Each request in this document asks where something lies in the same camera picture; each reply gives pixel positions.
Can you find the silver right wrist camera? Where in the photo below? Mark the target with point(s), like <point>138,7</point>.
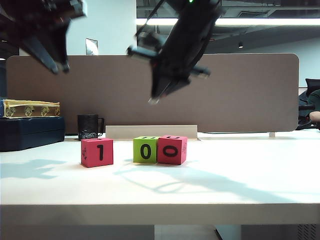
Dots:
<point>150,41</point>

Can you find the green foam letter block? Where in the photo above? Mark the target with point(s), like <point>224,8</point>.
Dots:
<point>138,157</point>

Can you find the white partition bracket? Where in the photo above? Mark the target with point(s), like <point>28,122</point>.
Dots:
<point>271,135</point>

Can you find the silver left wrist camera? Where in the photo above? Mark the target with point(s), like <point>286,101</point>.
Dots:
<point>79,8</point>

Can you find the black mug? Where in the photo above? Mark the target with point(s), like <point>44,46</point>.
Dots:
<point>87,127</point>

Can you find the dark blue box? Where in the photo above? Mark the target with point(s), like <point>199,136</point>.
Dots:
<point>32,132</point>

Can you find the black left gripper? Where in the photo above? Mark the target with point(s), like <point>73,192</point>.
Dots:
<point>32,20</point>

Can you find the brown desk partition panel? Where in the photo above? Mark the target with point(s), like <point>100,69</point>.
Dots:
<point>237,100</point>

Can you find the grey vented cabinet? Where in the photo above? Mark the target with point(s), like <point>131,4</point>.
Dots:
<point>275,232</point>

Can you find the person in dark green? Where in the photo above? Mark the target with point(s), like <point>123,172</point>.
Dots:
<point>315,100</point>

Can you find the silver wall plate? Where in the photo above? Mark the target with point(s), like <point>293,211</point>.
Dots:
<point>91,47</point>

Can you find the black ceiling spotlight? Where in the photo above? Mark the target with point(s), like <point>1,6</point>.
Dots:
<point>240,45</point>

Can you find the yellow patterned box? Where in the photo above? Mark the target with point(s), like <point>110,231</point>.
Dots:
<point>30,110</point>

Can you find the red foam block with U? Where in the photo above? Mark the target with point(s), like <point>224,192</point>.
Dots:
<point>170,160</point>

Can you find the long ceiling light strip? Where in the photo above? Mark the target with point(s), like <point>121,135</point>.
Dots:
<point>250,22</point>

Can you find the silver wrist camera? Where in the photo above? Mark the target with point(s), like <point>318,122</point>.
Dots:
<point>150,41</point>
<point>79,8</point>

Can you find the red foam block with penguin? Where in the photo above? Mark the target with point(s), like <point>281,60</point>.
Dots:
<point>105,160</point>

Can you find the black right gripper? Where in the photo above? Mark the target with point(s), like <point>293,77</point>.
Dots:
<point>180,57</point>

